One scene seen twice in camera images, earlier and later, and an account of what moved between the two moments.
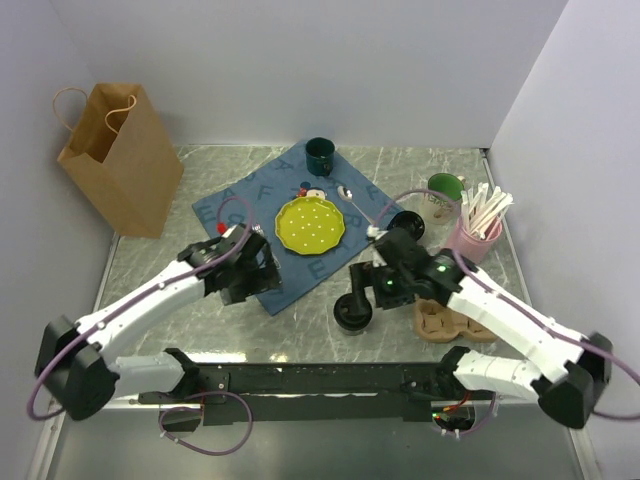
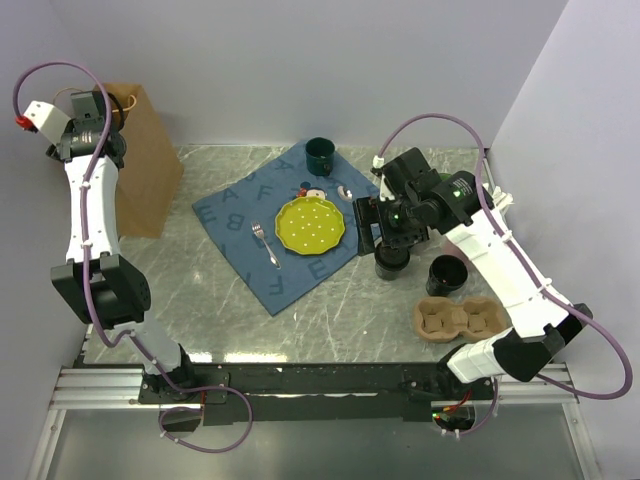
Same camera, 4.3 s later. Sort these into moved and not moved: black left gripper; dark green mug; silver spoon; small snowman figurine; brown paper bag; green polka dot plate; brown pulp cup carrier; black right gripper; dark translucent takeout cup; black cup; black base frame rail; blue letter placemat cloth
Moved: dark translucent takeout cup; black left gripper; black cup; black right gripper
Not moved: green polka dot plate; blue letter placemat cloth; black base frame rail; dark green mug; brown pulp cup carrier; small snowman figurine; brown paper bag; silver spoon
